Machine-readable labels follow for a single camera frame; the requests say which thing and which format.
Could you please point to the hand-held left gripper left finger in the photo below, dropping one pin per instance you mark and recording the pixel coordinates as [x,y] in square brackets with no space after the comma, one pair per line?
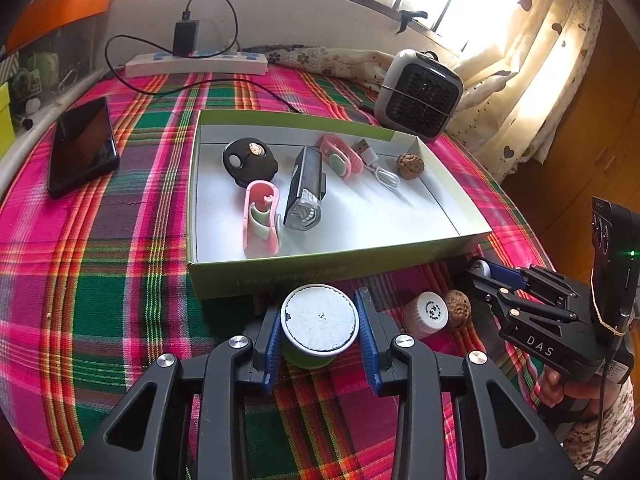
[271,355]

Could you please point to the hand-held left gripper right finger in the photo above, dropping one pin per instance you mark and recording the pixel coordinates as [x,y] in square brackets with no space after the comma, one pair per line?
[367,355]

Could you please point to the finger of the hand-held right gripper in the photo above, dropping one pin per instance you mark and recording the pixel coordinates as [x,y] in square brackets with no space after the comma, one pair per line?
[520,310]
[505,275]

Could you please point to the green jar with white lid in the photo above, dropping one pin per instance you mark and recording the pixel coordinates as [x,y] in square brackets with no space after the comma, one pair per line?
[320,317]

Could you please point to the green cardboard box tray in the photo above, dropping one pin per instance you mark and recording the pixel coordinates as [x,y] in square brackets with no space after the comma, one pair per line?
[350,275]

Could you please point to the pink clip with white hooks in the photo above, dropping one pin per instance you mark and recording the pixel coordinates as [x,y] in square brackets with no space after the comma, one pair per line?
[260,186]

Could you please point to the black bike light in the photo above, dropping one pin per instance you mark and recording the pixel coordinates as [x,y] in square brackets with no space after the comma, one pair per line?
[305,180]

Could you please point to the pink clip with green pad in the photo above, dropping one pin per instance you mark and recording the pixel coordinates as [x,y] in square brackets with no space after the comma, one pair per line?
[330,145]

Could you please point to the person's right forearm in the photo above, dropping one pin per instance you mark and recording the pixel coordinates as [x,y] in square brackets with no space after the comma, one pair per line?
[612,435]

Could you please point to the person's right hand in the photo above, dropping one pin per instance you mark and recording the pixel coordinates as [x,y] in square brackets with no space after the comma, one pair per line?
[555,387]

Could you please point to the brown walnut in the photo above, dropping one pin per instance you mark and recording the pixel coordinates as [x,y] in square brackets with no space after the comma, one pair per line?
[457,308]
[410,165]

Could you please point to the small white bottle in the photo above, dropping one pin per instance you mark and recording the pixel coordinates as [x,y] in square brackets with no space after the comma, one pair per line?
[425,312]

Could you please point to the wooden wardrobe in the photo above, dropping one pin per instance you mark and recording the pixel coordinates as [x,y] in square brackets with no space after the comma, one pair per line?
[590,160]

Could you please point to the pink green plaid tablecloth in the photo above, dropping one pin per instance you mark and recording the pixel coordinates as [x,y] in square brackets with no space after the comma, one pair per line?
[100,285]

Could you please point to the grey small fan heater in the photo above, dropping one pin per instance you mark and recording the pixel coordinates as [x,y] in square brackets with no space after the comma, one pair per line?
[420,95]

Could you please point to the cream curtain with hearts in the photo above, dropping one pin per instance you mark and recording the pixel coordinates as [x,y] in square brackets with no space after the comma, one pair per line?
[545,60]

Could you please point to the black clamp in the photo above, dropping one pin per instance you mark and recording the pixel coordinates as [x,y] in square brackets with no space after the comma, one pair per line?
[411,15]

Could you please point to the floral cloth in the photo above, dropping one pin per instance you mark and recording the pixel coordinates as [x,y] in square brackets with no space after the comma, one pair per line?
[325,57]

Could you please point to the black smartphone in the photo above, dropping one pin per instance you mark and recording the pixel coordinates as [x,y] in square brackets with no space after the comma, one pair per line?
[80,145]

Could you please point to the white power strip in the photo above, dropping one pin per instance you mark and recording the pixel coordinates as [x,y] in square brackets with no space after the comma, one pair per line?
[200,64]

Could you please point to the black charger adapter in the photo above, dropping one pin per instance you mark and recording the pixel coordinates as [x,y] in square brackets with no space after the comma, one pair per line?
[185,39]

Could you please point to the white ledge board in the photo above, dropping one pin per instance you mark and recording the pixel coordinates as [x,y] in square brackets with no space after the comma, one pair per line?
[30,132]

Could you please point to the yellow-green cardboard box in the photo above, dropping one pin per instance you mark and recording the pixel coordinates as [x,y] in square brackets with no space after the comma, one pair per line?
[4,120]

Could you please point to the clear storage container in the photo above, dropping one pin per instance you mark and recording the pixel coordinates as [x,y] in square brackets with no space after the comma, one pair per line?
[50,65]

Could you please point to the orange plastic bin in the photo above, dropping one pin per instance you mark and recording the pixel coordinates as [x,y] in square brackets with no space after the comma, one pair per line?
[60,10]

